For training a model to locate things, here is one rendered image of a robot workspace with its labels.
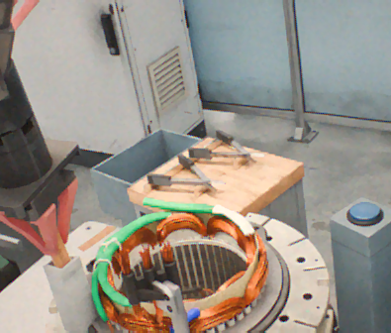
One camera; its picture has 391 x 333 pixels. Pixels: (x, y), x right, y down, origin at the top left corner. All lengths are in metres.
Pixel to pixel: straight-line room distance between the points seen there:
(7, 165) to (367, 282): 0.55
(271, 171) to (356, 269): 0.19
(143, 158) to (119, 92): 1.92
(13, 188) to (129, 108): 2.50
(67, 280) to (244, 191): 0.36
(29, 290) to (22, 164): 0.80
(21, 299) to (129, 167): 0.37
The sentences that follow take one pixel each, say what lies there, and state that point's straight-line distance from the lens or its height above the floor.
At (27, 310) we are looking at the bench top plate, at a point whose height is 0.78.
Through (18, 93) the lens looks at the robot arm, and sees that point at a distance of 0.59.
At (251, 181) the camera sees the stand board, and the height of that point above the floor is 1.06.
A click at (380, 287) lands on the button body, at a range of 0.99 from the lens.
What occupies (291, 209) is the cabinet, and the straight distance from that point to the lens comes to 1.04.
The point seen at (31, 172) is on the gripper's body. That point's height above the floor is 1.31.
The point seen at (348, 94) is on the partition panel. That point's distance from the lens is 3.20.
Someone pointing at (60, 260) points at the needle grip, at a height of 1.19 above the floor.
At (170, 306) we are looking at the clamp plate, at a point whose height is 1.19.
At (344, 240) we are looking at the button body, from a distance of 0.95.
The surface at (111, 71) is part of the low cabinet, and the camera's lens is 3.08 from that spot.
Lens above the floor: 1.57
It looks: 29 degrees down
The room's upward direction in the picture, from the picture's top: 11 degrees counter-clockwise
